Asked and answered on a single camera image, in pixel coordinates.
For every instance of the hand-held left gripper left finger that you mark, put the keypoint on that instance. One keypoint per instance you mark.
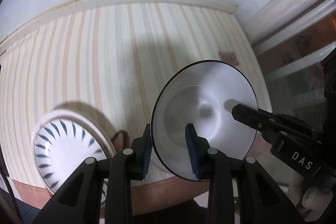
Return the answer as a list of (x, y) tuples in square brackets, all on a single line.
[(147, 158)]

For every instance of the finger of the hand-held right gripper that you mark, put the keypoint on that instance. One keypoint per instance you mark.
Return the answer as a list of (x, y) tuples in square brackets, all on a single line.
[(249, 116)]

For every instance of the person's right hand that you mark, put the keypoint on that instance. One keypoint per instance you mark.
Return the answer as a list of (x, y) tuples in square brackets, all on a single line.
[(312, 197)]

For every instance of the white ribbed door frame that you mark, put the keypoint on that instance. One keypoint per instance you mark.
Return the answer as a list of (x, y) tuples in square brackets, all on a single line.
[(288, 6)]

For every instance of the white plate grey leaf print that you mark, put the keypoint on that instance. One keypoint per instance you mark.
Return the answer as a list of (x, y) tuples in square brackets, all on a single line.
[(101, 136)]

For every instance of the striped tablecloth with cat print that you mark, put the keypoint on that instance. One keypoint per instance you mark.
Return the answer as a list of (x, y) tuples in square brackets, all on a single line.
[(105, 56)]

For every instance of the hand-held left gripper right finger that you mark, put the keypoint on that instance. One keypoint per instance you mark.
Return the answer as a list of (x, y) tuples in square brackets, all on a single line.
[(193, 153)]

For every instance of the brown square cloth patch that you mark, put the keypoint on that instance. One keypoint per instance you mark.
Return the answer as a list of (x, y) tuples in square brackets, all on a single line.
[(229, 57)]

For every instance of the white bowl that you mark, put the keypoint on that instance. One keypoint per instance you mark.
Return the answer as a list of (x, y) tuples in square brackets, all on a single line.
[(210, 98)]

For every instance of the glass sliding door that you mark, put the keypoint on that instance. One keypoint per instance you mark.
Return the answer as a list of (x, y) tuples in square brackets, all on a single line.
[(296, 69)]

